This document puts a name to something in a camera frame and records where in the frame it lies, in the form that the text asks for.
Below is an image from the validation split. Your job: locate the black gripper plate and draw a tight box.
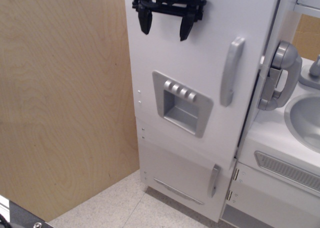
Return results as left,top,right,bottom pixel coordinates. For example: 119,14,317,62
132,0,207,41

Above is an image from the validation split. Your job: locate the white fridge door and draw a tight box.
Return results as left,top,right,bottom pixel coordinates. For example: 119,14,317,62
125,0,279,168

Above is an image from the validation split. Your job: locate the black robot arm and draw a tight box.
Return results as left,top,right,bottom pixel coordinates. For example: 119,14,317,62
132,0,207,41

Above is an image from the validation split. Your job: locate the white toy fridge cabinet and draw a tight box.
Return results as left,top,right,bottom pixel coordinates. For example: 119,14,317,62
136,0,305,224

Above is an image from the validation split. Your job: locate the grey ice dispenser panel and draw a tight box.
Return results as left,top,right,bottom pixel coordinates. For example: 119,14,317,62
152,71,214,138

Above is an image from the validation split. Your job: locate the white upper kitchen cabinet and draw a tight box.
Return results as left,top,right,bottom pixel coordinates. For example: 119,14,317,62
293,0,320,18

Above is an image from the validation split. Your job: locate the grey toy faucet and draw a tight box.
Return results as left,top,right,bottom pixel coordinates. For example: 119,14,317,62
298,55,320,90

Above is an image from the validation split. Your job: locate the grey toy sink basin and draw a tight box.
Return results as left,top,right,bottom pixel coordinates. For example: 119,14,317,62
284,94,320,153

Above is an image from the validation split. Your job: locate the white lower freezer door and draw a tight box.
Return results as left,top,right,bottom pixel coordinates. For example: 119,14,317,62
138,137,233,222

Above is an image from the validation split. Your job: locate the upper brass door hinge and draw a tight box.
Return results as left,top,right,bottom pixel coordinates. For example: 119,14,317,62
232,168,239,180

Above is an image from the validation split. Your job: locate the brass door hinge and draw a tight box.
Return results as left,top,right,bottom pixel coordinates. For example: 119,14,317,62
232,168,239,180
226,190,233,201

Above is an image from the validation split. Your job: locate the lower brass door hinge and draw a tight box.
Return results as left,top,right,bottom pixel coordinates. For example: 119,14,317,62
226,190,233,201

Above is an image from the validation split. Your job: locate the grey oven vent panel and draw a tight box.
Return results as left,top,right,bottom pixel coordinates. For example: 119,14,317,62
254,151,320,193

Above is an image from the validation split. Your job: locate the white oven door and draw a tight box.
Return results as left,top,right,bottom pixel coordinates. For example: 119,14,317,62
221,163,320,228

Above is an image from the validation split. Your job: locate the grey fridge door handle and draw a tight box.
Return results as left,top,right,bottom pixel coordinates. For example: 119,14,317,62
219,37,245,107

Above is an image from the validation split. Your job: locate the grey freezer door handle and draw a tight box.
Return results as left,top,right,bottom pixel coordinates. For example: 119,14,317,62
207,164,221,198

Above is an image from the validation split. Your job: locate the black robot base with cable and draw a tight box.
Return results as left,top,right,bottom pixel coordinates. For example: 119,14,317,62
0,196,52,228

